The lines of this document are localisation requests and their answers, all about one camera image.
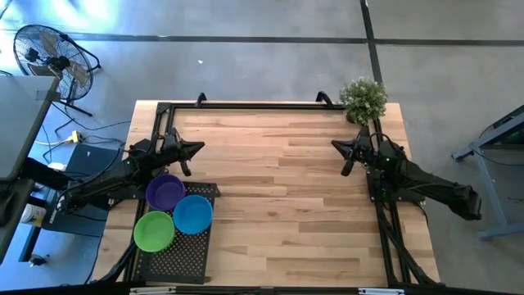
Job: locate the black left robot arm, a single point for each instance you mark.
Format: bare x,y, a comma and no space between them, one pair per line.
102,180

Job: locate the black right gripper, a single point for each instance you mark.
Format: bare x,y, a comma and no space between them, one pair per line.
368,151

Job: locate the black floor fan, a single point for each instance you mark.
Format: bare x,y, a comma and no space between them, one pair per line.
57,63

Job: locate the yellow power plug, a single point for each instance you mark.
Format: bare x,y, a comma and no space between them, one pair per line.
75,137

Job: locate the white label strip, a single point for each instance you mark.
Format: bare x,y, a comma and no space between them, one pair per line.
380,291
153,291

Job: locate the artificial potted green plant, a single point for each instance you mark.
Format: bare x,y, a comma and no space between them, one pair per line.
363,100

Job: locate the black computer case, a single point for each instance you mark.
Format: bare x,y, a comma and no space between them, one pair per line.
82,217

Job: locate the purple plastic mini bowl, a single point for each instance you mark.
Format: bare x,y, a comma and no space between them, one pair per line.
163,194

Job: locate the black perforated metal shelf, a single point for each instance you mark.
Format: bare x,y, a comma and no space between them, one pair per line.
192,262

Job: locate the grey standing desk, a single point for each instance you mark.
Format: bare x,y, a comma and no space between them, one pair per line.
20,123

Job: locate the green plastic mini bowl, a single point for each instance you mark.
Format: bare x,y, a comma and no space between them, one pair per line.
153,231

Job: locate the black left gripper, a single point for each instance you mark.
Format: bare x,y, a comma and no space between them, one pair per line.
168,151

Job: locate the black aluminium table frame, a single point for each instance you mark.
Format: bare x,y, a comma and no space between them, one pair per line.
254,105

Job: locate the blue plastic mini bowl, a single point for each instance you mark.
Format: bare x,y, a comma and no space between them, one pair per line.
192,215

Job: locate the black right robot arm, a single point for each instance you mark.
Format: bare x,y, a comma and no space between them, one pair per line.
434,184

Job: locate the blue grey desk frame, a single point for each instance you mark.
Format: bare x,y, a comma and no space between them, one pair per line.
493,196

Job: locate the white round container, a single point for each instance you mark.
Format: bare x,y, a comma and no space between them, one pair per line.
32,213

